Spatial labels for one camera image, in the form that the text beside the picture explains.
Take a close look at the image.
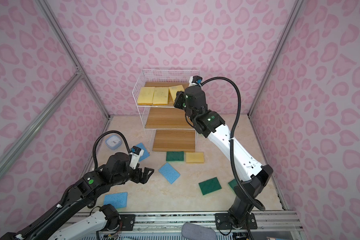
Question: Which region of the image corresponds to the yellow sponge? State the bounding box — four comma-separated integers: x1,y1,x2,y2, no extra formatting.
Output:
185,152,205,164
137,87,155,105
153,87,169,106
169,85,185,102

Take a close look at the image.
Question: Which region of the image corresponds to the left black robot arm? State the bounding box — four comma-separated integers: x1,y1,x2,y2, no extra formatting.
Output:
0,153,154,240

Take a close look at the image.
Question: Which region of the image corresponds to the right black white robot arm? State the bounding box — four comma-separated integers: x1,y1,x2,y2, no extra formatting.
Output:
174,86,274,229

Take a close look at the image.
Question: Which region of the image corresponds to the green sponge by shelf front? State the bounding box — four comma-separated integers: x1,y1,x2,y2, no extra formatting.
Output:
166,151,185,162

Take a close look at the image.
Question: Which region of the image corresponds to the blue sponge near clock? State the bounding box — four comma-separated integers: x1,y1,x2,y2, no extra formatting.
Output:
135,142,151,162

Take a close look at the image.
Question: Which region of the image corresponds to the blue sponge centre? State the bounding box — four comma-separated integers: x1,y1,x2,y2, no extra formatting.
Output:
159,163,180,184

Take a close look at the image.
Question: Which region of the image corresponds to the blue sponge front left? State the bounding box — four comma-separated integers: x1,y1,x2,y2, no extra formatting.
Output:
104,192,128,209

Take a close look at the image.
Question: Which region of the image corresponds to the light blue square clock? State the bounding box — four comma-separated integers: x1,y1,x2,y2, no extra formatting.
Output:
105,135,123,150

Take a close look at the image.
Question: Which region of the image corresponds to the green sponge front centre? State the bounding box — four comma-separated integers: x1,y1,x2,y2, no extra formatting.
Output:
199,177,222,196

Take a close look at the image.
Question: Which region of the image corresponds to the grey oval pad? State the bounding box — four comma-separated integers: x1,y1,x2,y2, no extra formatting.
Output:
181,223,217,240

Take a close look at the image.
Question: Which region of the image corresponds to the green sponge front right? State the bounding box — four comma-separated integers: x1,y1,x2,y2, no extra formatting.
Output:
228,179,238,191

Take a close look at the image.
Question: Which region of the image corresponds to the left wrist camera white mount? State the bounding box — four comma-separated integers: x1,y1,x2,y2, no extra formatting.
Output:
130,146,145,170

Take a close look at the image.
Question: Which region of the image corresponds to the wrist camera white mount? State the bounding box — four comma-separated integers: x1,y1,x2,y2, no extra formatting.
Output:
130,146,145,170
189,76,203,87

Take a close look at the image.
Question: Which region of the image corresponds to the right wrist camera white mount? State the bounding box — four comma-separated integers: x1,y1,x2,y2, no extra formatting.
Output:
189,76,203,87

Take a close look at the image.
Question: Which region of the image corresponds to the white wire wooden shelf rack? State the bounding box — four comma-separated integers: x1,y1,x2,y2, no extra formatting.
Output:
132,70,200,152

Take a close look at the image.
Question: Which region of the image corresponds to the left black corrugated cable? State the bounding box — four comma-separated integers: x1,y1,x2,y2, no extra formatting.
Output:
91,130,132,171

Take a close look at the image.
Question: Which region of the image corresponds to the black corrugated cable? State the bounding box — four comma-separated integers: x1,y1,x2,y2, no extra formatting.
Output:
91,130,132,171
199,76,266,212

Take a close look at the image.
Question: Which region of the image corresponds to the right black corrugated cable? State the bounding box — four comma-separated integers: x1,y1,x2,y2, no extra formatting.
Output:
199,76,266,212

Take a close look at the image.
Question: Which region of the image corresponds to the left diagonal aluminium frame bar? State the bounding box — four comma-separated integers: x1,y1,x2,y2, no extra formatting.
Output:
0,71,82,180

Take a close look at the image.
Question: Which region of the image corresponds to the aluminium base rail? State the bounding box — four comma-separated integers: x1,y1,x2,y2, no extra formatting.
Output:
43,209,308,240

